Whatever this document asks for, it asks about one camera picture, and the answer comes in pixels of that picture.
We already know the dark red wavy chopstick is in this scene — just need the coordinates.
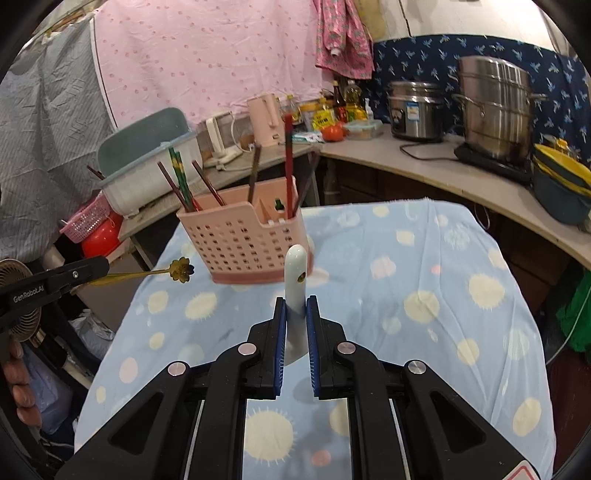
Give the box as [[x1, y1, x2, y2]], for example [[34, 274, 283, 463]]
[[191, 160, 225, 206]]

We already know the gold flower spoon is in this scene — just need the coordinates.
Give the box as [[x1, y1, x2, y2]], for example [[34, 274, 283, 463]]
[[88, 257, 194, 284]]

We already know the small round fan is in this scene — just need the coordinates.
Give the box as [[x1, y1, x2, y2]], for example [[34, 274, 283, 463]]
[[0, 258, 44, 342]]

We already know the pink dotted cloth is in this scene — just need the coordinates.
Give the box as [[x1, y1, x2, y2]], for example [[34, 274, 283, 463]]
[[90, 0, 324, 125]]

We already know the pink electric kettle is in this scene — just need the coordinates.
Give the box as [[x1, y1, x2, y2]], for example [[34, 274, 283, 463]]
[[247, 92, 284, 147]]

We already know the pink plastic basket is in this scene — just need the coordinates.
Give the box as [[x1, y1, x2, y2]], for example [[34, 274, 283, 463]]
[[59, 194, 112, 243]]

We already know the person's left hand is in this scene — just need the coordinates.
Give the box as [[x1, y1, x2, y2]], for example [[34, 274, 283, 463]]
[[0, 342, 36, 424]]

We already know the black induction cooker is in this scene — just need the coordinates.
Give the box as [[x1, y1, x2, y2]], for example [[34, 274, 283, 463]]
[[454, 142, 536, 185]]

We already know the blue floral cloth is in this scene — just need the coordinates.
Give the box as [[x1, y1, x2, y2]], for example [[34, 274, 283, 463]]
[[372, 34, 591, 162]]

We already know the light blue printed tablecloth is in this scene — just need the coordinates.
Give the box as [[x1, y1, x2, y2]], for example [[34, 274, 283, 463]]
[[74, 198, 557, 480]]

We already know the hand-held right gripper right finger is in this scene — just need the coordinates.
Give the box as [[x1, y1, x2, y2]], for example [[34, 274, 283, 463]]
[[305, 295, 541, 480]]

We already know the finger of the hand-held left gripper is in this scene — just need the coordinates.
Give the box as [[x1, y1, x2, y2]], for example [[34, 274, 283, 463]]
[[46, 256, 110, 295]]

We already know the steel steamer pot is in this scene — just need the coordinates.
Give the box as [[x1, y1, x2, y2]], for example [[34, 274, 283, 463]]
[[452, 55, 548, 162]]

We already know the yellow oil bottle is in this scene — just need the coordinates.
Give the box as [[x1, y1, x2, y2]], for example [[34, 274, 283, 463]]
[[344, 79, 365, 123]]

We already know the green yellow pot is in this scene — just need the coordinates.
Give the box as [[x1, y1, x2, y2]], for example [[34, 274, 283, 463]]
[[531, 138, 591, 226]]

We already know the yellow seasoning packet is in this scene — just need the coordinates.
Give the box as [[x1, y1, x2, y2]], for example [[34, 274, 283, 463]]
[[311, 108, 335, 132]]

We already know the white power strip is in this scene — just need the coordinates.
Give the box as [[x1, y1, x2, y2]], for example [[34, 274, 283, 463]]
[[203, 115, 243, 169]]

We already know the clear food container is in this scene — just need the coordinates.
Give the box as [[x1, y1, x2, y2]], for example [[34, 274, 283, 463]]
[[344, 120, 384, 141]]

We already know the steel rice cooker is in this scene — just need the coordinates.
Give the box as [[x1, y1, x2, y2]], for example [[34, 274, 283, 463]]
[[387, 80, 446, 143]]

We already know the pink floral garment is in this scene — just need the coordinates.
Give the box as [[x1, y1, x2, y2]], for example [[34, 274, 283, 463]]
[[313, 0, 375, 79]]

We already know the dark brown chopstick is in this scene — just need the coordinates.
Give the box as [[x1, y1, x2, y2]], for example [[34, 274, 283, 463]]
[[293, 152, 320, 217]]

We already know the bright red chopstick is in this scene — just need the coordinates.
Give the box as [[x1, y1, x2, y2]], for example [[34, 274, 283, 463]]
[[283, 114, 294, 217]]

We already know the green bag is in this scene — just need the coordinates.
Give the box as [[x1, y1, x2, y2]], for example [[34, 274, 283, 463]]
[[556, 272, 591, 352]]

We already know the wooden curved counter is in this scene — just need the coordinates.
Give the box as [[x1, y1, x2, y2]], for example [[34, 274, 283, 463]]
[[318, 134, 591, 271]]

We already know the grey checked cloth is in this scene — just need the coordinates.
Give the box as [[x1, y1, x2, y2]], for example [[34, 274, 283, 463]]
[[0, 18, 121, 250]]

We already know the dark sauce bottle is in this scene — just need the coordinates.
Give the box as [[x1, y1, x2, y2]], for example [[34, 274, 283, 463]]
[[331, 80, 348, 124]]

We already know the pink perforated utensil holder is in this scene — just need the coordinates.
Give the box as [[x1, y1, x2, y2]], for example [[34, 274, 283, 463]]
[[177, 175, 317, 284]]

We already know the pair of green chopsticks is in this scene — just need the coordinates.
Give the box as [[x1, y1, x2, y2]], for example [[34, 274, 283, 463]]
[[168, 147, 192, 212]]

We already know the white green ceramic spoon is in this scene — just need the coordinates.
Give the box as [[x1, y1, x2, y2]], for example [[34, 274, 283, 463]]
[[283, 244, 309, 367]]

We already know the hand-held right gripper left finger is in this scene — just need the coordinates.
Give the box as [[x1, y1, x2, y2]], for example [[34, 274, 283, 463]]
[[55, 296, 289, 480]]

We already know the pair of maroon chopsticks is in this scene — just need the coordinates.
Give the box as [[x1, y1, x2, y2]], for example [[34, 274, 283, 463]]
[[157, 161, 190, 212]]

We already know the red plastic basin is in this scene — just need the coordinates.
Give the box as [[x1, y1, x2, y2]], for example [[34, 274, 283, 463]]
[[81, 217, 124, 259]]

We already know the white dish box green lid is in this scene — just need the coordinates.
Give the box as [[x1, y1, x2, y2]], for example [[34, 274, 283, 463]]
[[97, 107, 202, 217]]

